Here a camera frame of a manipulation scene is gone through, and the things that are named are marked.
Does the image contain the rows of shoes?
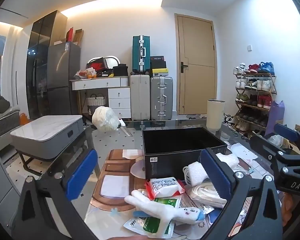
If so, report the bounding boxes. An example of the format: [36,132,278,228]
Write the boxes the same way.
[233,62,275,133]

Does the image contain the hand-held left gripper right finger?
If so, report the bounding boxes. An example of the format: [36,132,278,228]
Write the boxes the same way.
[199,147,283,240]

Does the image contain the white desk with drawers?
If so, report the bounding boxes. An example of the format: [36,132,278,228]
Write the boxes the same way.
[69,76,132,119]

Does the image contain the red black shoe box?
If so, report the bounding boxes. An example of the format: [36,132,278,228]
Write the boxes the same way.
[86,57,108,72]

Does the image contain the yellow black box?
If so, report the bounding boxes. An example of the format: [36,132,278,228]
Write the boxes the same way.
[150,67,169,77]

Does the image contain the white round mirror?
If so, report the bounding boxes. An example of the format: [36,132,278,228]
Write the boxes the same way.
[104,56,120,69]

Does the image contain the green white packet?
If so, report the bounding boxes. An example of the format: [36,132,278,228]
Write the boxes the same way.
[153,197,182,209]
[141,216,175,237]

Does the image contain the red white packet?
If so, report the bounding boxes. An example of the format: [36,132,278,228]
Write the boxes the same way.
[144,177,185,202]

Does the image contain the brown cardboard box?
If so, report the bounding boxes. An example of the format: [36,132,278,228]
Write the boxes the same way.
[73,29,84,46]

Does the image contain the teal suitcase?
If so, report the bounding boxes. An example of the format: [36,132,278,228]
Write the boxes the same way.
[132,35,151,75]

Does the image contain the grey refrigerator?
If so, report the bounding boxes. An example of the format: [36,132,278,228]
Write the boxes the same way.
[47,41,81,116]

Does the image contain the black flat box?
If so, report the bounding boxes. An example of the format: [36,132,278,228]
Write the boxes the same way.
[150,56,167,69]

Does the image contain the white stuffed plastic bag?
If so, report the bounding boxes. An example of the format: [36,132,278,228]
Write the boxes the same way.
[92,106,121,132]

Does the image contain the dark tall cabinet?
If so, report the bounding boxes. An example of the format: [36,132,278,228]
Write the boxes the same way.
[26,10,68,120]

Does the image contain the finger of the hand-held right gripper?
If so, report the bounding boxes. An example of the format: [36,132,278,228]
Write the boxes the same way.
[274,123,300,155]
[249,134,300,178]

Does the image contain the silver suitcase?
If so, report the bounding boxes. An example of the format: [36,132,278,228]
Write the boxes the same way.
[150,76,173,120]

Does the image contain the grey coffee table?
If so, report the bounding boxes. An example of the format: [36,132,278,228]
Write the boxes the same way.
[10,115,85,171]

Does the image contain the white paper sheet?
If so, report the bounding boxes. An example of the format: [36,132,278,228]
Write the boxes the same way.
[227,142,258,161]

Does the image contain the white medicine packet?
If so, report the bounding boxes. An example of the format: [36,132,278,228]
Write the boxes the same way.
[123,217,147,233]

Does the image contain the white foam piece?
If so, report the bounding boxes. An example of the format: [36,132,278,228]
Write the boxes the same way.
[182,162,208,186]

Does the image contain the bag of white rope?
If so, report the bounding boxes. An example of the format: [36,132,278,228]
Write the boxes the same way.
[186,182,228,208]

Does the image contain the wooden door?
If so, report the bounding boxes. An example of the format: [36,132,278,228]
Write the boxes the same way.
[174,13,217,115]

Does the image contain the black bag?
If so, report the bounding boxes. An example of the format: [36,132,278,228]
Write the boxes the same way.
[112,64,129,77]

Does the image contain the white suitcase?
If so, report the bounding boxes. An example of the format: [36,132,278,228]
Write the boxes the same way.
[130,74,151,121]

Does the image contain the printed table mat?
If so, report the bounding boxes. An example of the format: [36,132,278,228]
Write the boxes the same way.
[85,149,290,240]

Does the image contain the purple bag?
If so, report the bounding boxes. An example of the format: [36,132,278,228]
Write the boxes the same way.
[266,100,285,136]

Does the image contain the bag of fruit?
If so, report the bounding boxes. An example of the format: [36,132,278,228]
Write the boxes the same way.
[75,69,98,79]

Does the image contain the grey mattress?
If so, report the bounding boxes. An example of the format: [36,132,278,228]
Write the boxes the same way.
[0,106,21,143]

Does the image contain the white trash can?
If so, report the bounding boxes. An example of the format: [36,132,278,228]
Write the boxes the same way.
[206,99,226,131]

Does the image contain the white cable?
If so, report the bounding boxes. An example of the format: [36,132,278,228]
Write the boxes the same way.
[182,166,190,184]

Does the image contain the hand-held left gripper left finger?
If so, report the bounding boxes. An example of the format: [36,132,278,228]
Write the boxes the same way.
[11,149,100,240]

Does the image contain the wooden shoe rack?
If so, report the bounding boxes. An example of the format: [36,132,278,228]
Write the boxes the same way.
[234,71,278,138]

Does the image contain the clear plastic bag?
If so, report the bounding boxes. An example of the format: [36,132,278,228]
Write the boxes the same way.
[267,134,287,148]

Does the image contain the white bubble wrap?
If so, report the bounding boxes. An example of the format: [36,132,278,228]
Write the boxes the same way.
[216,152,240,168]

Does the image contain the white wicker basket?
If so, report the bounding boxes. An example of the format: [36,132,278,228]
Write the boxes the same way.
[87,94,109,107]

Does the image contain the orange bag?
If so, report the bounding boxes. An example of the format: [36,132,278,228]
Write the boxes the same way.
[19,112,30,126]

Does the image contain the black white shoe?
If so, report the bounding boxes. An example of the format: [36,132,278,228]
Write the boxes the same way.
[224,114,237,126]

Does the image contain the black cardboard box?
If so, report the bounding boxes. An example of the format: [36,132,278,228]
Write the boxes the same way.
[142,127,228,180]

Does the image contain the white plush toy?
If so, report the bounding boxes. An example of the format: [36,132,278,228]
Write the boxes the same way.
[124,189,206,228]

